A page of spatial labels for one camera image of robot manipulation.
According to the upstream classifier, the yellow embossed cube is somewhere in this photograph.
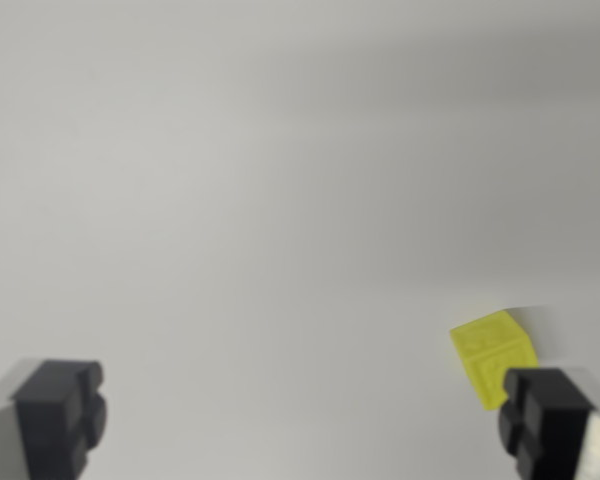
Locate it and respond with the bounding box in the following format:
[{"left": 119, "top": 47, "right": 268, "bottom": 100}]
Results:
[{"left": 449, "top": 309, "right": 540, "bottom": 413}]

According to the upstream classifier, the black silver gripper left finger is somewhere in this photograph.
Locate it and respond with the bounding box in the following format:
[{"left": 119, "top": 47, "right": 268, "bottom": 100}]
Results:
[{"left": 0, "top": 357, "right": 109, "bottom": 480}]

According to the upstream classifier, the black silver gripper right finger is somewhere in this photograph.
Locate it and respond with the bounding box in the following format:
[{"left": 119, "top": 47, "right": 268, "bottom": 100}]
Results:
[{"left": 497, "top": 366, "right": 600, "bottom": 480}]

